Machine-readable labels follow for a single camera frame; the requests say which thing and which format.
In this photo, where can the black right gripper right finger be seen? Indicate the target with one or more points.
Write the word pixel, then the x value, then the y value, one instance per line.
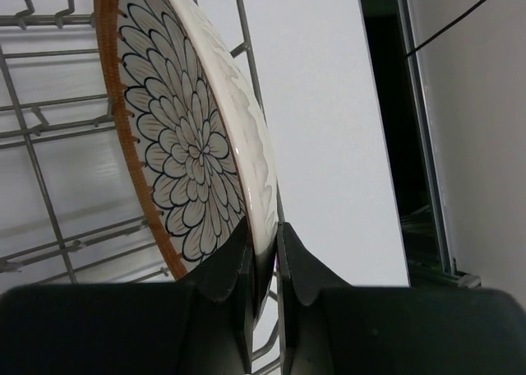
pixel 304 330

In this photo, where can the grey wire dish rack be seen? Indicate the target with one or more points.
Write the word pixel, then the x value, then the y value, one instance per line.
pixel 84 286

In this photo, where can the floral plate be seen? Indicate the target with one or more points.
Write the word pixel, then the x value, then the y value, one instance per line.
pixel 192 132

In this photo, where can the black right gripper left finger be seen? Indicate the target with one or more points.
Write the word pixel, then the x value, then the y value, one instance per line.
pixel 219 312

